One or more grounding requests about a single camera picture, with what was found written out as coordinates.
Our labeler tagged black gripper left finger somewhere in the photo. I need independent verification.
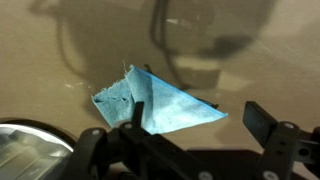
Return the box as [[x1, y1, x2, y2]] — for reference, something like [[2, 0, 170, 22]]
[[71, 101, 214, 180]]

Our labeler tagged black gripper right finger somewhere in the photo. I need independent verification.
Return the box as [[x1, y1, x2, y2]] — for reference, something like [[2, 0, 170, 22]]
[[242, 101, 320, 180]]

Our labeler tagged blue cloth towel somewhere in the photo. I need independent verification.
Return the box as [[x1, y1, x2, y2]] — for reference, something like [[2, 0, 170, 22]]
[[91, 64, 229, 135]]

